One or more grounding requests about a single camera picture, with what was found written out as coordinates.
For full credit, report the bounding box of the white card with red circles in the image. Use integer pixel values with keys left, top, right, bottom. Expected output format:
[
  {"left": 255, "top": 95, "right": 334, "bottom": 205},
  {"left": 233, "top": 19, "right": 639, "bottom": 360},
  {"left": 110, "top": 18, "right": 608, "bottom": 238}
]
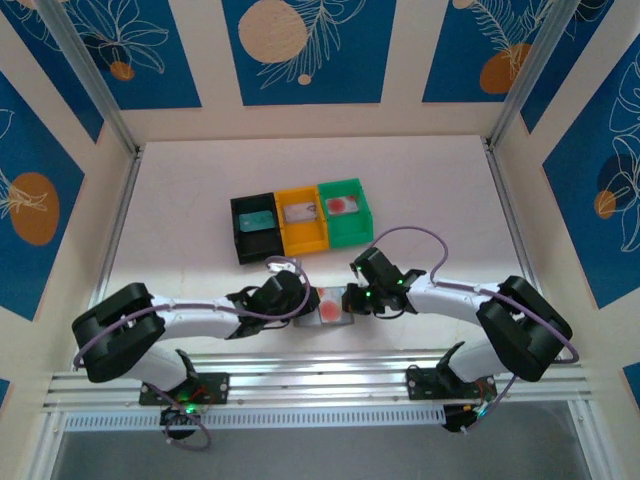
[
  {"left": 324, "top": 194, "right": 361, "bottom": 215},
  {"left": 317, "top": 285, "right": 346, "bottom": 324}
]

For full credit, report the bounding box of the grey leather card holder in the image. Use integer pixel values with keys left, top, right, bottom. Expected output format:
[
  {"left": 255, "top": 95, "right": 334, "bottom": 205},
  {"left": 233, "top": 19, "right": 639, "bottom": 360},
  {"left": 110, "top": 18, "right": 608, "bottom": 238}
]
[{"left": 292, "top": 284, "right": 357, "bottom": 329}]

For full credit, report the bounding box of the teal VIP card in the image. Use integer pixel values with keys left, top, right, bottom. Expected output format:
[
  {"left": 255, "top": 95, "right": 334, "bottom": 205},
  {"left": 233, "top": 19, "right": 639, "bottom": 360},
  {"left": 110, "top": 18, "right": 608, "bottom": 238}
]
[{"left": 237, "top": 210, "right": 274, "bottom": 234}]

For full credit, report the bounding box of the white silver VIP card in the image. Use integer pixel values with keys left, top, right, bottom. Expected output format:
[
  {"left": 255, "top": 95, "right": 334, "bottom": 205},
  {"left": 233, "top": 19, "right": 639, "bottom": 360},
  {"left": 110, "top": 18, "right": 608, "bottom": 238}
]
[{"left": 282, "top": 202, "right": 319, "bottom": 224}]

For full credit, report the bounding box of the black plastic bin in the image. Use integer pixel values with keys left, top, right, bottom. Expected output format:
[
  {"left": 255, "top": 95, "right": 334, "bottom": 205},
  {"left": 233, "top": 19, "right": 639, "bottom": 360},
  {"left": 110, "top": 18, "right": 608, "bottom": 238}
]
[{"left": 229, "top": 192, "right": 286, "bottom": 266}]

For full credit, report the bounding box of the green plastic bin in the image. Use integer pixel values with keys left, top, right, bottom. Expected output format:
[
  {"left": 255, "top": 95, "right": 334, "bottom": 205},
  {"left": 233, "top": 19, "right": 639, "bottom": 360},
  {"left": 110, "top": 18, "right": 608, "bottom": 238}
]
[{"left": 316, "top": 177, "right": 376, "bottom": 250}]

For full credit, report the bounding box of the yellow plastic bin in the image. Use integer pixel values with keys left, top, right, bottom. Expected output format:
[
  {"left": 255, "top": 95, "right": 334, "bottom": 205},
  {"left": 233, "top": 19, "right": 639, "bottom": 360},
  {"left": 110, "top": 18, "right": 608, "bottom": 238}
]
[{"left": 273, "top": 184, "right": 331, "bottom": 256}]

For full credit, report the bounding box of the black controller board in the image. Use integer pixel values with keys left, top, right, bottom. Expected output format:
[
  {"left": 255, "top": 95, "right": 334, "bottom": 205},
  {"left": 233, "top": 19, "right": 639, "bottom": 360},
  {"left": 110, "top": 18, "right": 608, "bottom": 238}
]
[
  {"left": 442, "top": 404, "right": 489, "bottom": 435},
  {"left": 159, "top": 404, "right": 204, "bottom": 441}
]

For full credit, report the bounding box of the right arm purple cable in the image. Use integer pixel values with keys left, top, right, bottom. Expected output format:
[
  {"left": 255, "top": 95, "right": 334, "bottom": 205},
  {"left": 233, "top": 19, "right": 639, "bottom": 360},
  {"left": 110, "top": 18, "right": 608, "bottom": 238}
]
[{"left": 369, "top": 226, "right": 581, "bottom": 434}]

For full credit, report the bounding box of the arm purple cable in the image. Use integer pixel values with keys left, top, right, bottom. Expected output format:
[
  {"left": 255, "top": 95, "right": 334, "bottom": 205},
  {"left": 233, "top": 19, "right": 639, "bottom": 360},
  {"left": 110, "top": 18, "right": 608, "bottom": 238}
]
[
  {"left": 73, "top": 254, "right": 314, "bottom": 451},
  {"left": 369, "top": 226, "right": 581, "bottom": 434}
]

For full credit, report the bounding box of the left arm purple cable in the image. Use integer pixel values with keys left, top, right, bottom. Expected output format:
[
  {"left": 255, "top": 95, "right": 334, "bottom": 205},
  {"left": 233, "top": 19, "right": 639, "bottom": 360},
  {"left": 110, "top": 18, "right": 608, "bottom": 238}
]
[{"left": 73, "top": 254, "right": 314, "bottom": 451}]

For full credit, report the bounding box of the aluminium mounting rail frame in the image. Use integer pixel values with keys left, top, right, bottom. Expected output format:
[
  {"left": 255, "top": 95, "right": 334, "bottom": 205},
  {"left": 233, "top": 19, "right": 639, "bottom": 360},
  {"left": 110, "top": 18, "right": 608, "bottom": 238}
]
[{"left": 42, "top": 349, "right": 596, "bottom": 411}]

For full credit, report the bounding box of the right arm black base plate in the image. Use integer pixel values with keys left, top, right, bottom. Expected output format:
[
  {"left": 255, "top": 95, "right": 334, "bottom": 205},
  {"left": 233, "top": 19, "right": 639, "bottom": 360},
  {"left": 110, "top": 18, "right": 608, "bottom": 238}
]
[{"left": 404, "top": 367, "right": 499, "bottom": 402}]

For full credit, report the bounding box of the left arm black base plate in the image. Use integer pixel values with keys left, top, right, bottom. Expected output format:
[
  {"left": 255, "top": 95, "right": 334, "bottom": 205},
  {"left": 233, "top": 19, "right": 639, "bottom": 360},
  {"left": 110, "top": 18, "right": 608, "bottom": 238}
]
[{"left": 138, "top": 372, "right": 231, "bottom": 407}]

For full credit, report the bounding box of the white slotted cable duct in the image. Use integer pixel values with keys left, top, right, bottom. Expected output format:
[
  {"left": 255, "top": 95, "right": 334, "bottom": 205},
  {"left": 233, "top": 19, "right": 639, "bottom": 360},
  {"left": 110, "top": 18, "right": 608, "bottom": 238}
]
[{"left": 63, "top": 407, "right": 446, "bottom": 432}]

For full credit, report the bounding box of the aluminium side rail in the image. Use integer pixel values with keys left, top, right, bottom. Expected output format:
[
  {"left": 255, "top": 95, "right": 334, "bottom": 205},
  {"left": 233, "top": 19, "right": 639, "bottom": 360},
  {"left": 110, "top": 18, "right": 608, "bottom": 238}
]
[
  {"left": 483, "top": 142, "right": 564, "bottom": 361},
  {"left": 74, "top": 149, "right": 146, "bottom": 371}
]

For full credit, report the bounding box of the blue floral wall panel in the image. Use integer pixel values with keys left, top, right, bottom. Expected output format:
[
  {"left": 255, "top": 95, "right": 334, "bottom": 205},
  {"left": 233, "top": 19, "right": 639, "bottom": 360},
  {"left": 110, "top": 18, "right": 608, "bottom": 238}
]
[
  {"left": 64, "top": 0, "right": 202, "bottom": 111},
  {"left": 0, "top": 0, "right": 105, "bottom": 145},
  {"left": 542, "top": 34, "right": 640, "bottom": 310},
  {"left": 422, "top": 0, "right": 556, "bottom": 104},
  {"left": 519, "top": 0, "right": 640, "bottom": 134},
  {"left": 222, "top": 0, "right": 397, "bottom": 107},
  {"left": 0, "top": 72, "right": 86, "bottom": 322}
]

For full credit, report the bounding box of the aluminium corner post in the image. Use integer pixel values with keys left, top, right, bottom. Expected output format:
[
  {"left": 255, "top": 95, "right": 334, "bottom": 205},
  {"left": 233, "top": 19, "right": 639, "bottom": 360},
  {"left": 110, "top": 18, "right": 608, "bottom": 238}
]
[
  {"left": 487, "top": 0, "right": 584, "bottom": 151},
  {"left": 37, "top": 0, "right": 144, "bottom": 156}
]

